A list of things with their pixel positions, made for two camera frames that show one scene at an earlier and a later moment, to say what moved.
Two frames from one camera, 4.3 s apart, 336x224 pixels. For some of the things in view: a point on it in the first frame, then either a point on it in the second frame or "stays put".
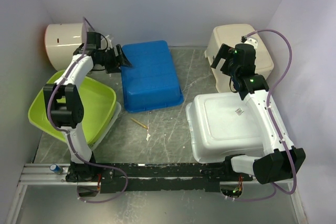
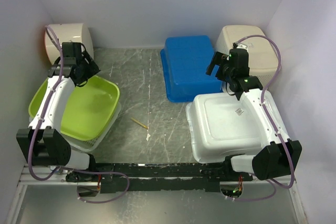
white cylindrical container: x=62 y=41 stays put
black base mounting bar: x=192 y=177 stays put
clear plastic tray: x=117 y=110 -> x=30 y=120
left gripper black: x=124 y=61 -> x=93 y=68
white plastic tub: x=221 y=125 stays put
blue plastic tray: x=152 y=82 -> x=185 y=59
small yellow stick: x=139 y=123 stays put
